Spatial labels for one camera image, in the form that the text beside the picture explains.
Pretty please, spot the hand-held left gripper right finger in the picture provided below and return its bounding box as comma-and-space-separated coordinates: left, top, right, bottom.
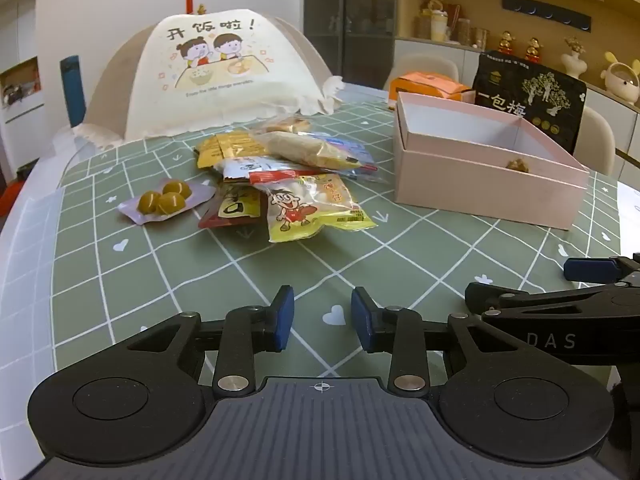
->
351, 287, 522, 397

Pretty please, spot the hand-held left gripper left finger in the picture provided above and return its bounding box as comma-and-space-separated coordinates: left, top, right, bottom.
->
125, 285, 296, 397

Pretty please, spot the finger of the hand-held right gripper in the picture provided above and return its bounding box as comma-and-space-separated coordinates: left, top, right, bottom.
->
465, 271, 640, 318
563, 254, 640, 286

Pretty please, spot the red and yellow snack packet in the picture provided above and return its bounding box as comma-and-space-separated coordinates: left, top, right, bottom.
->
197, 182, 266, 230

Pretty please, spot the pink cardboard box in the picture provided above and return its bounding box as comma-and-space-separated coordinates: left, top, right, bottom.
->
392, 91, 591, 231

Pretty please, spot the white and red snack packet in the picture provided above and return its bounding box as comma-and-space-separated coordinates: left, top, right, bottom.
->
222, 156, 302, 181

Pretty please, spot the purple packet of green balls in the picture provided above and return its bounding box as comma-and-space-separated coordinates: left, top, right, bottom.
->
117, 180, 216, 225

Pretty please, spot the clear biscuit packet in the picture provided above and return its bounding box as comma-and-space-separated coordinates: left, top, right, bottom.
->
252, 131, 364, 171

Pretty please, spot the blue and white snack packet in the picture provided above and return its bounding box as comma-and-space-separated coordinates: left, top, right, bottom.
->
300, 132, 379, 184

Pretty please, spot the beige pastry packet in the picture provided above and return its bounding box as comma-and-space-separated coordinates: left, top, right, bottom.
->
260, 115, 314, 136

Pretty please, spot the green checked tablecloth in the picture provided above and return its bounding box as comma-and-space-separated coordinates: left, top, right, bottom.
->
50, 82, 640, 411

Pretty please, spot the yellow cartoon snack packet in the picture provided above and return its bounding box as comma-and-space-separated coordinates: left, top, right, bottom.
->
250, 170, 379, 244

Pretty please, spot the beige dining chair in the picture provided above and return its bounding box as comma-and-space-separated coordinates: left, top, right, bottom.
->
382, 52, 461, 92
572, 105, 619, 176

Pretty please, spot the black snack bag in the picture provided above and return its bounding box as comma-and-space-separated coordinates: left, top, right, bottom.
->
472, 50, 588, 156

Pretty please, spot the white rabbit planter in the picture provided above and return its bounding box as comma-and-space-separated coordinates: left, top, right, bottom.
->
600, 50, 640, 94

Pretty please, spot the white vase with flowers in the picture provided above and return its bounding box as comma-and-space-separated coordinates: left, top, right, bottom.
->
560, 35, 589, 81

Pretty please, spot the printed mesh food cover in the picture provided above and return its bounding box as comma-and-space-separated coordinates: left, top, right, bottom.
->
81, 7, 347, 147

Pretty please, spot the orange tissue box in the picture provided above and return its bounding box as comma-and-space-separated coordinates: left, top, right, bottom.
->
389, 72, 476, 111

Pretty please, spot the black light strip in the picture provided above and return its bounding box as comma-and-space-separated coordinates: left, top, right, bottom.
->
502, 0, 591, 31

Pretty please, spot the figurine with yellow cup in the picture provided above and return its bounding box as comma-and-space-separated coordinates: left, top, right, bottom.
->
419, 0, 449, 44

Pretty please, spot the blue insulated bottle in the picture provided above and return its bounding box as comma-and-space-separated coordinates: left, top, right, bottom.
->
60, 55, 86, 129

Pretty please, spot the dark glass cabinet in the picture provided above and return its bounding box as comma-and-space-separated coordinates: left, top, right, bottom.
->
303, 0, 401, 92

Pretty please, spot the wall picture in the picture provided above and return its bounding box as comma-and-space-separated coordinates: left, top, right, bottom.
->
0, 57, 44, 111

